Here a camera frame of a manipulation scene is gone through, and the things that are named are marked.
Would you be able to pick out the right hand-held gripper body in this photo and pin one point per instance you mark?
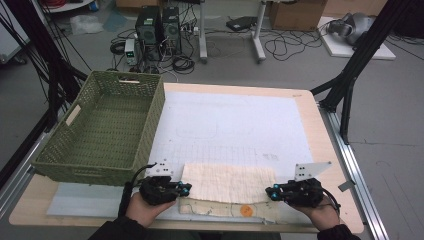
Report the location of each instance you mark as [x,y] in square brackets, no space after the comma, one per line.
[301,193]

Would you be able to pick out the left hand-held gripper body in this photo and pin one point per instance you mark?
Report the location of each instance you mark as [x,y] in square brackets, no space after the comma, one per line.
[158,191]

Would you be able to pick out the cream printed cloth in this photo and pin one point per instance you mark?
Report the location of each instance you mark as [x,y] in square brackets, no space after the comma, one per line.
[226,183]

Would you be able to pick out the green woven basket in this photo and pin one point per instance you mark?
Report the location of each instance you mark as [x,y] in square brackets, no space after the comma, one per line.
[100,133]

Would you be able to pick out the person's left hand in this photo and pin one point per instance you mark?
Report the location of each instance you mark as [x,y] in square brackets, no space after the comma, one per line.
[146,211]

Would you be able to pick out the person's right hand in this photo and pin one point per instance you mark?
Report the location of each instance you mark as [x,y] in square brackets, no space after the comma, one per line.
[325,216]

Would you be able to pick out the white grid mat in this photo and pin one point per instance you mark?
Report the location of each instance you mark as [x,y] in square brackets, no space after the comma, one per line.
[233,126]

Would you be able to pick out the grey bench power supply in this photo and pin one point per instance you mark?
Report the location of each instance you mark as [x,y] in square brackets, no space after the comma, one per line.
[130,51]

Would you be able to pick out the white floor board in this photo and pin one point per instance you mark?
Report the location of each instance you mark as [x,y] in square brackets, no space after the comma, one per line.
[343,50]

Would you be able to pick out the white desk leg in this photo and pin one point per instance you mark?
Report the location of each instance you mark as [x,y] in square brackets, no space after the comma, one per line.
[258,36]
[202,33]

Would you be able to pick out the white power strip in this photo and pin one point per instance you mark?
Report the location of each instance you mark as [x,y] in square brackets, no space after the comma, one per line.
[190,30]

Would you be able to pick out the black computer tower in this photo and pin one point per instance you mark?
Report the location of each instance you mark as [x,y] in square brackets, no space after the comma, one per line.
[171,30]
[148,31]

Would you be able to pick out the black flat device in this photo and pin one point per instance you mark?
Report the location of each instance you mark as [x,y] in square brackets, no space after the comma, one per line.
[240,23]

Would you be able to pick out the brown cardboard box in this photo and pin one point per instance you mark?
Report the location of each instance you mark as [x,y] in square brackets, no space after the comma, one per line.
[353,6]
[136,3]
[296,15]

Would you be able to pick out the grey headset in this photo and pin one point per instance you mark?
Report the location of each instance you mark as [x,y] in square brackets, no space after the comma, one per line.
[355,28]

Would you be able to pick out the clear plastic bag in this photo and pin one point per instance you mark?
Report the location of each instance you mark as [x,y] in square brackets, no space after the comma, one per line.
[86,25]

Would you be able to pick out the white round table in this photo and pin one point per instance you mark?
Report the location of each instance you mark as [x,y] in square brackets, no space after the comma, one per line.
[75,6]

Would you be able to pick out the white cabinet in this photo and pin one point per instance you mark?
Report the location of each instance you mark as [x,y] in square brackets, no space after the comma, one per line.
[11,40]

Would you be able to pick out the grey metal bracket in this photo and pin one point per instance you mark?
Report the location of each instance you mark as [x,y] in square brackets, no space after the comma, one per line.
[346,185]

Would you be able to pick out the aluminium rail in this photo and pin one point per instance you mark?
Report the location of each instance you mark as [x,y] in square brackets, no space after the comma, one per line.
[356,176]
[18,180]

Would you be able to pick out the black metal frame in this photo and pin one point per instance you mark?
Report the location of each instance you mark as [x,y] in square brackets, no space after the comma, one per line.
[53,70]
[360,53]

